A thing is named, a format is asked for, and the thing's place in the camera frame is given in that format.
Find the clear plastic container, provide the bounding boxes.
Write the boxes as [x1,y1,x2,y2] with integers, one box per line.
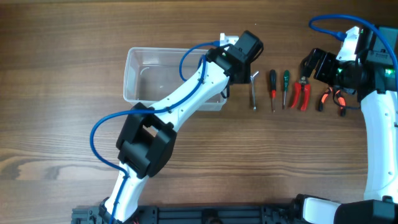
[123,47,227,111]

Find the red handled pruning shears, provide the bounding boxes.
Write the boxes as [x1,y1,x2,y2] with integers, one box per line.
[290,76,311,111]

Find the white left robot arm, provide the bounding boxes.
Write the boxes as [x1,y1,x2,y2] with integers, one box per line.
[91,30,264,223]

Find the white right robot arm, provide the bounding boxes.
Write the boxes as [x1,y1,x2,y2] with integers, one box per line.
[290,49,397,223]

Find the orange black needle-nose pliers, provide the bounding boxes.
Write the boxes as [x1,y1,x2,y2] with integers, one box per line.
[317,86,346,117]

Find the black red screwdriver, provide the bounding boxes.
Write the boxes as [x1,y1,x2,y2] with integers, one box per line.
[269,70,277,112]

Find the green handled screwdriver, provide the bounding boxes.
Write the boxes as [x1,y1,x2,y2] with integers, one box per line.
[282,70,290,110]

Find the silver hex wrench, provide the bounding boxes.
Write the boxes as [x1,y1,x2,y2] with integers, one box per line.
[251,71,259,111]

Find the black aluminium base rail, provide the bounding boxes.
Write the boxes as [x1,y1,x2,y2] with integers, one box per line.
[70,203,299,224]

